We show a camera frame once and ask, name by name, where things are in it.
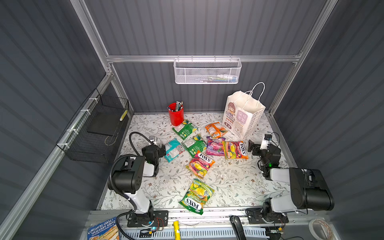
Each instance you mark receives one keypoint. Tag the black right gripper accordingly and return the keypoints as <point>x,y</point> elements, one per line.
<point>255,149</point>

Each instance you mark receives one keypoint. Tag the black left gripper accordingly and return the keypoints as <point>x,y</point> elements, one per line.
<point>161,150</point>

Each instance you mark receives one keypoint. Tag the teal snack packet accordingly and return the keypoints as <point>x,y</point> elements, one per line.
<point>173,149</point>

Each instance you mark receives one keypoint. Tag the white printed paper bag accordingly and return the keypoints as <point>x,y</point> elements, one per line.
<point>243,112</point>

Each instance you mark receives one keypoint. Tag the green yellow Fox's packet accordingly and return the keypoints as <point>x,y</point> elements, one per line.
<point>196,197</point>

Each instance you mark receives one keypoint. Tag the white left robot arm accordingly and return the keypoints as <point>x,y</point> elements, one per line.
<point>126,177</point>

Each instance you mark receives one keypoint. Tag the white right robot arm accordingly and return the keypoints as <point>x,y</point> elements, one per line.
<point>308,188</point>

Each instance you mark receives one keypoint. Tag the orange yellow Fox's packet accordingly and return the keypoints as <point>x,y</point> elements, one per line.
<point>235,150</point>

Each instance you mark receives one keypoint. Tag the purple Fox's candy packet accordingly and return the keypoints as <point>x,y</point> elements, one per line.
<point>215,146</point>

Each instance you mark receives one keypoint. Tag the orange snack packet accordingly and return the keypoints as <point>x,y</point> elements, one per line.
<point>216,130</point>

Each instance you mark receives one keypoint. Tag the red pen cup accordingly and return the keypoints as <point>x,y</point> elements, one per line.
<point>177,118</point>

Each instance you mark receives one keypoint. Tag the red Fox's candy packet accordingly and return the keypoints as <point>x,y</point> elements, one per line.
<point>200,165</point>

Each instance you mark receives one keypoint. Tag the pens in cup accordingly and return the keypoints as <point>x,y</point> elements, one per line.
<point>176,106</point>

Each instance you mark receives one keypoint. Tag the yellow marker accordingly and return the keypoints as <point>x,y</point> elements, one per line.
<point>177,233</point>

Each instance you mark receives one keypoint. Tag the blue printed booklet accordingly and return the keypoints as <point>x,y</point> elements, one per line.
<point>106,230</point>

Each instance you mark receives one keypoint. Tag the white tape roll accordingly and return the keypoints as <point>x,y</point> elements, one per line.
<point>321,230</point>

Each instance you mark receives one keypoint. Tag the black wire basket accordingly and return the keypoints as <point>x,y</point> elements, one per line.
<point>98,131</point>

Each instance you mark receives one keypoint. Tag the black handle tool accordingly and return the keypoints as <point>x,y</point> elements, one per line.
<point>238,227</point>

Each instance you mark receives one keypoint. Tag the white wire mesh basket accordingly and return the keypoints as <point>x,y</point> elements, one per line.
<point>210,71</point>

